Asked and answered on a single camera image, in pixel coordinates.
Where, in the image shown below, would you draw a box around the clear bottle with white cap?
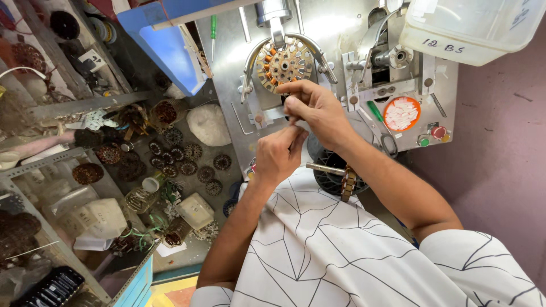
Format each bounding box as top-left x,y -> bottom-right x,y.
125,177 -> 162,214

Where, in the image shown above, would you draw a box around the person's left hand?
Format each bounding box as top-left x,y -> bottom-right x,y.
255,125 -> 310,185

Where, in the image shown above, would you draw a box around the orange round lid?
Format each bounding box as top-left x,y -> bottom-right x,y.
382,96 -> 422,132

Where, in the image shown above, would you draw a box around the steel winding machine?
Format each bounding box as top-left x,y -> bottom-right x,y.
194,0 -> 460,171

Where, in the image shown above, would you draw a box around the black plastic basket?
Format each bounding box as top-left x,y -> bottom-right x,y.
307,132 -> 370,196

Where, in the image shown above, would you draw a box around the thin green screwdriver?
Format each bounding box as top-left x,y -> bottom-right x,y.
210,15 -> 217,63

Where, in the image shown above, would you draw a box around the pile of white paper strips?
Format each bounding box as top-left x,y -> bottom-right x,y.
386,99 -> 419,130

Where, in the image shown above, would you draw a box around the stator core with steel shaft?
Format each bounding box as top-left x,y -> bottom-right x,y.
305,161 -> 358,203

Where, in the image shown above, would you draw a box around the clear jar with copper wire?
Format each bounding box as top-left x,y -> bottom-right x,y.
150,99 -> 180,128
163,217 -> 193,248

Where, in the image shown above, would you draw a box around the white rectangular plastic container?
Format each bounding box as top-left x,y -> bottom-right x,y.
176,193 -> 215,231

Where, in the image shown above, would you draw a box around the translucent plastic container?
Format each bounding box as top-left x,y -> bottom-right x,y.
399,0 -> 546,67

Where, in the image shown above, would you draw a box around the round stator core with copper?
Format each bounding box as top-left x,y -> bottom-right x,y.
255,36 -> 315,94

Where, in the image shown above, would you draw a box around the green plastic strap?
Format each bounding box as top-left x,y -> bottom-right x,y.
119,213 -> 168,253

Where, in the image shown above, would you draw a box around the green stubby screwdriver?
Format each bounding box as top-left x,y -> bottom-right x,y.
367,101 -> 385,124

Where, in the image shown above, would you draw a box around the white plastic bag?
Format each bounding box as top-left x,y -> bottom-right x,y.
186,104 -> 232,148

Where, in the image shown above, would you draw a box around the grey handled scissors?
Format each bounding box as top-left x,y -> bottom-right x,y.
358,109 -> 399,159

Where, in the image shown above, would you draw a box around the person's right hand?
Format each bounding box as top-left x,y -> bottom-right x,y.
276,79 -> 360,151

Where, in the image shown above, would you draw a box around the metal shelf rack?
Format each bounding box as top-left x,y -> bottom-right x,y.
0,0 -> 161,307

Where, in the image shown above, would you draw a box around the light blue crate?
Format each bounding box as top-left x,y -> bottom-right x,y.
113,255 -> 154,307

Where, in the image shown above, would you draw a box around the blue plastic bin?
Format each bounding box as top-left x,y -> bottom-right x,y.
116,0 -> 253,97

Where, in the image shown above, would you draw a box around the person's white patterned shirt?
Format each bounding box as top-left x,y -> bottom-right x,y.
190,166 -> 546,307

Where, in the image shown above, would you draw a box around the group of wound stator cores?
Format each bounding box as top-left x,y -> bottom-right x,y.
147,126 -> 233,198

